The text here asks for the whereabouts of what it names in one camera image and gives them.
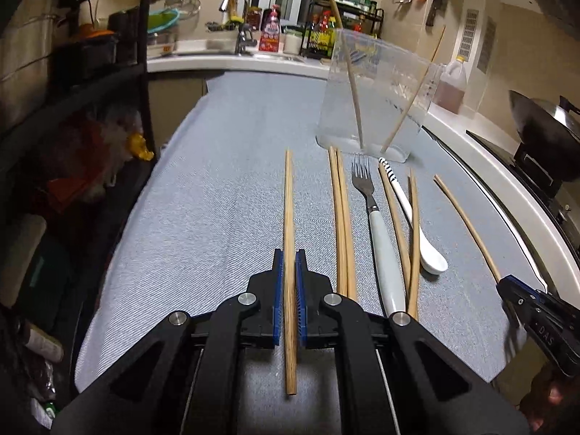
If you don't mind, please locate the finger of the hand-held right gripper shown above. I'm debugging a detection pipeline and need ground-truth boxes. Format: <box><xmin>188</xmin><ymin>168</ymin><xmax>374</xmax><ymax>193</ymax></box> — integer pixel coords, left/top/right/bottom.
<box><xmin>496</xmin><ymin>274</ymin><xmax>552</xmax><ymax>311</ymax></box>

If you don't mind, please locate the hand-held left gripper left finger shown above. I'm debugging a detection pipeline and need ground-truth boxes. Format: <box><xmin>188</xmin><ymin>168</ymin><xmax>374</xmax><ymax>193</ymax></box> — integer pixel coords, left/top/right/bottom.
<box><xmin>52</xmin><ymin>249</ymin><xmax>284</xmax><ymax>435</ymax></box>

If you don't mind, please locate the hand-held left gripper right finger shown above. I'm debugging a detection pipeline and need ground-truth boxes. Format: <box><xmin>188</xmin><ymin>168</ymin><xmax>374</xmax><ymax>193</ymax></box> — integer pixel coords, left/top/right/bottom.
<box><xmin>295</xmin><ymin>249</ymin><xmax>531</xmax><ymax>435</ymax></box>

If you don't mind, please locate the wooden chopstick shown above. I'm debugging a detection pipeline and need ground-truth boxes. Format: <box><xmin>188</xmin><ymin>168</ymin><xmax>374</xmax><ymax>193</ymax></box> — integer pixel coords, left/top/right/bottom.
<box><xmin>407</xmin><ymin>169</ymin><xmax>422</xmax><ymax>320</ymax></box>
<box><xmin>284</xmin><ymin>149</ymin><xmax>300</xmax><ymax>396</ymax></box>
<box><xmin>434</xmin><ymin>174</ymin><xmax>503</xmax><ymax>284</ymax></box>
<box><xmin>380</xmin><ymin>24</ymin><xmax>447</xmax><ymax>154</ymax></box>
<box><xmin>329</xmin><ymin>146</ymin><xmax>348</xmax><ymax>299</ymax></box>
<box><xmin>324</xmin><ymin>0</ymin><xmax>366</xmax><ymax>150</ymax></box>
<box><xmin>378</xmin><ymin>165</ymin><xmax>414</xmax><ymax>297</ymax></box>
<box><xmin>335</xmin><ymin>147</ymin><xmax>359</xmax><ymax>303</ymax></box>

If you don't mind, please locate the white striped-handle ceramic spoon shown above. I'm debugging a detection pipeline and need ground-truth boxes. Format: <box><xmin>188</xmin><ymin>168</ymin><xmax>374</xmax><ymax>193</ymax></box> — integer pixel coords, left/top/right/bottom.
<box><xmin>378</xmin><ymin>157</ymin><xmax>449</xmax><ymax>276</ymax></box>

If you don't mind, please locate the white-handled metal fork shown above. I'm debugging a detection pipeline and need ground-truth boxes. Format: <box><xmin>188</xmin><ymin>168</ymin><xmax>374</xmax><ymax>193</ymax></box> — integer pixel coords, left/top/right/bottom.
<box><xmin>351</xmin><ymin>153</ymin><xmax>407</xmax><ymax>321</ymax></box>

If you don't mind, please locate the clear plastic utensil container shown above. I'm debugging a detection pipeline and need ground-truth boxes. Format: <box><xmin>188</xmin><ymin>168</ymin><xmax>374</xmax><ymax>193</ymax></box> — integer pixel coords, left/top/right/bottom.
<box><xmin>316</xmin><ymin>27</ymin><xmax>443</xmax><ymax>164</ymax></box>

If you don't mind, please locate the person's right hand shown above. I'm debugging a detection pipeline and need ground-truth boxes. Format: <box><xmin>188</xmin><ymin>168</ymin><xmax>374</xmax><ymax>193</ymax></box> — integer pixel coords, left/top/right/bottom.
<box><xmin>520</xmin><ymin>370</ymin><xmax>580</xmax><ymax>434</ymax></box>

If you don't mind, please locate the grey fabric mat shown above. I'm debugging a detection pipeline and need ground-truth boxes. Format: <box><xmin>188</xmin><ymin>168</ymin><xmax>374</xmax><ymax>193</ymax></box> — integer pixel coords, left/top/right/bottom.
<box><xmin>74</xmin><ymin>70</ymin><xmax>550</xmax><ymax>396</ymax></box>

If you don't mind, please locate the black gas stove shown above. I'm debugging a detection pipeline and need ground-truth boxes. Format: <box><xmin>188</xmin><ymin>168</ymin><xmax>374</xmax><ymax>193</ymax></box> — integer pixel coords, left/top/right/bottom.
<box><xmin>466</xmin><ymin>129</ymin><xmax>580</xmax><ymax>257</ymax></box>

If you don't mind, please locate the black wok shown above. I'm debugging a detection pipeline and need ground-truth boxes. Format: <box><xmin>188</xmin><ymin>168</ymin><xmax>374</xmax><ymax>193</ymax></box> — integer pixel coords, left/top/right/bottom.
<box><xmin>507</xmin><ymin>89</ymin><xmax>580</xmax><ymax>146</ymax></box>

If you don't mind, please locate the yellow plastic bag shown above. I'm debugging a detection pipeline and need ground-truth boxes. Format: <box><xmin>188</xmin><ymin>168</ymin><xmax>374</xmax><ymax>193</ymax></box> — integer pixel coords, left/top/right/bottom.
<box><xmin>126</xmin><ymin>132</ymin><xmax>155</xmax><ymax>162</ymax></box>

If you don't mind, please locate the plastic cooking oil jug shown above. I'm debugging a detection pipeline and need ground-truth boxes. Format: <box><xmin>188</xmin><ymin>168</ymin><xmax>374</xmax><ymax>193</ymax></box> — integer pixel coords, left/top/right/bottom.
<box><xmin>432</xmin><ymin>54</ymin><xmax>469</xmax><ymax>113</ymax></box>

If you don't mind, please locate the white jar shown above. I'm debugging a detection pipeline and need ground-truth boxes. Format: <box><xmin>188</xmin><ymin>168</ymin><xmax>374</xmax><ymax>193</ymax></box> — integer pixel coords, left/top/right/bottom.
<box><xmin>283</xmin><ymin>27</ymin><xmax>304</xmax><ymax>55</ymax></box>

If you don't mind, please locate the black storage shelf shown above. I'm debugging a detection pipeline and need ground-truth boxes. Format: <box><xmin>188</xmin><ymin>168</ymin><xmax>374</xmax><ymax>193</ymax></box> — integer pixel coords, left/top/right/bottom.
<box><xmin>0</xmin><ymin>0</ymin><xmax>157</xmax><ymax>435</ymax></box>

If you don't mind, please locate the red detergent bottle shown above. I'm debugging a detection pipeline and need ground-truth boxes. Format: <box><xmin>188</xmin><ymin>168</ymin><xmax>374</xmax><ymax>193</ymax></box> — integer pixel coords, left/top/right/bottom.
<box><xmin>258</xmin><ymin>4</ymin><xmax>282</xmax><ymax>53</ymax></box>

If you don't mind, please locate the black spice rack with bottles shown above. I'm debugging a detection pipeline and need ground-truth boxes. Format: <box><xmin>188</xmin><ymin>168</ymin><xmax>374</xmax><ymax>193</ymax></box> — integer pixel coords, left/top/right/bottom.
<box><xmin>301</xmin><ymin>0</ymin><xmax>384</xmax><ymax>62</ymax></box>

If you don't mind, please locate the chrome kitchen faucet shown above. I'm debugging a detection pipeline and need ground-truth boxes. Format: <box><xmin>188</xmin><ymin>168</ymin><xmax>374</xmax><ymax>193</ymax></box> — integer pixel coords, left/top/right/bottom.
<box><xmin>219</xmin><ymin>0</ymin><xmax>253</xmax><ymax>55</ymax></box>

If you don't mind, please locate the hanging kitchen knife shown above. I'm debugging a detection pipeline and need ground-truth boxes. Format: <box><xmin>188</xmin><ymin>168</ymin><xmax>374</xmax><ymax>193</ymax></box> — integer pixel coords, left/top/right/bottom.
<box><xmin>425</xmin><ymin>0</ymin><xmax>447</xmax><ymax>28</ymax></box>

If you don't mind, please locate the green plastic colander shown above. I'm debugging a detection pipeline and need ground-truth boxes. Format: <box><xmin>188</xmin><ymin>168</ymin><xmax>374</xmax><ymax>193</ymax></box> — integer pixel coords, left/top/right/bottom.
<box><xmin>147</xmin><ymin>7</ymin><xmax>180</xmax><ymax>36</ymax></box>

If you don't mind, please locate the stainless steel pot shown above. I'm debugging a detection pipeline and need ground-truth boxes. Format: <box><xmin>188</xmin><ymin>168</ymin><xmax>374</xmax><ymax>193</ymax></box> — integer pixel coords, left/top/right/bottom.
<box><xmin>0</xmin><ymin>0</ymin><xmax>65</xmax><ymax>128</ymax></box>

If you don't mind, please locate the wall vent grille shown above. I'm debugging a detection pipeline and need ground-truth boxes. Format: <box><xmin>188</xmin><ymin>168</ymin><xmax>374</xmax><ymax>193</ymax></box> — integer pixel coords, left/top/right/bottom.
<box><xmin>455</xmin><ymin>8</ymin><xmax>480</xmax><ymax>58</ymax></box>

